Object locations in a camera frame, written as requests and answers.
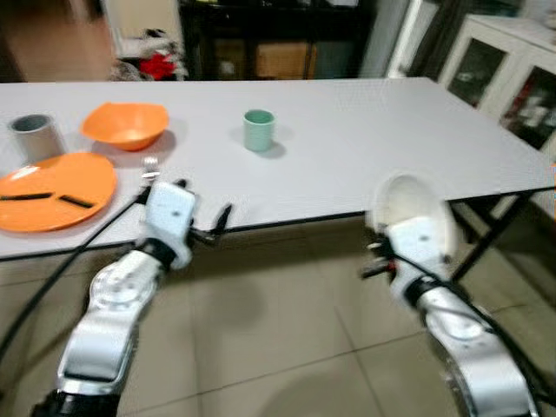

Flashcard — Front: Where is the dark wooden shelf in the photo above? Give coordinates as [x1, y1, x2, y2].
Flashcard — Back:
[178, 0, 379, 81]

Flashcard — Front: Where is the white bowl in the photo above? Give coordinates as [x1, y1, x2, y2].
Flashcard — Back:
[367, 172, 459, 261]

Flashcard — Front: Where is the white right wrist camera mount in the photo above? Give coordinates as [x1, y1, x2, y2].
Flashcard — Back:
[385, 215, 454, 292]

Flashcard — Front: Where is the white framed board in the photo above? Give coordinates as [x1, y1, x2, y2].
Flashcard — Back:
[103, 0, 183, 60]

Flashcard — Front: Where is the white glass door cabinet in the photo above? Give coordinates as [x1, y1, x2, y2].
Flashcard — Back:
[437, 13, 556, 150]

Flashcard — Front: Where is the grey cup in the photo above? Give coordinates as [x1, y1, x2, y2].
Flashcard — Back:
[7, 114, 68, 166]

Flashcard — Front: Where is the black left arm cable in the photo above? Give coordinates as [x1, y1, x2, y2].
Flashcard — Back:
[0, 193, 147, 361]

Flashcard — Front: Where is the orange plastic bowl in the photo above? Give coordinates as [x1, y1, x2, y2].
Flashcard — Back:
[81, 102, 170, 152]

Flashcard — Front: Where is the black metal table frame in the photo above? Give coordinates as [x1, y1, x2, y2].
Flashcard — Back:
[447, 193, 533, 281]

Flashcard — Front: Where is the orange plastic plate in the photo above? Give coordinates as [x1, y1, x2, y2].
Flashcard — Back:
[0, 152, 118, 234]

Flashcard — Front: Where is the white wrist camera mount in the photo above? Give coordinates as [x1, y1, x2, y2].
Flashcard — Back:
[385, 215, 454, 292]
[137, 181, 199, 270]

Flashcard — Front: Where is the silver metal fork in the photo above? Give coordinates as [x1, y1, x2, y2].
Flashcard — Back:
[141, 156, 162, 183]

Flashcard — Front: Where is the white door frame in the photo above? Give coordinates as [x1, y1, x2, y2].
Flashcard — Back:
[385, 0, 438, 79]

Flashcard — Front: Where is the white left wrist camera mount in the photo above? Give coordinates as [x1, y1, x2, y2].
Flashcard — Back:
[137, 181, 199, 270]

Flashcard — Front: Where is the green cup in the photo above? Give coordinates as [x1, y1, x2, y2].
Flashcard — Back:
[242, 109, 277, 154]

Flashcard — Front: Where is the red decoration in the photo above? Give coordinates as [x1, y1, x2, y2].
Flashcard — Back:
[139, 52, 181, 81]

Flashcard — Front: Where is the brown cardboard box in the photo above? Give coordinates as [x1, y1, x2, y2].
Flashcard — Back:
[255, 41, 311, 80]

